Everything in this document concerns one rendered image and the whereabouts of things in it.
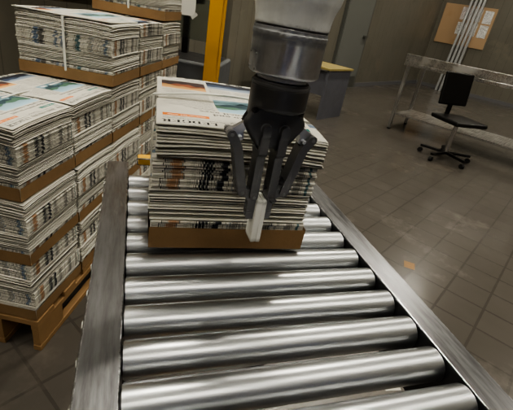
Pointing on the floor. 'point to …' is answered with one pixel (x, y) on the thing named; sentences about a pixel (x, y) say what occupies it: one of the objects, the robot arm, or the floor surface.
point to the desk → (331, 89)
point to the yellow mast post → (214, 40)
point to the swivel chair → (452, 92)
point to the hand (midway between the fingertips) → (256, 216)
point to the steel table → (474, 80)
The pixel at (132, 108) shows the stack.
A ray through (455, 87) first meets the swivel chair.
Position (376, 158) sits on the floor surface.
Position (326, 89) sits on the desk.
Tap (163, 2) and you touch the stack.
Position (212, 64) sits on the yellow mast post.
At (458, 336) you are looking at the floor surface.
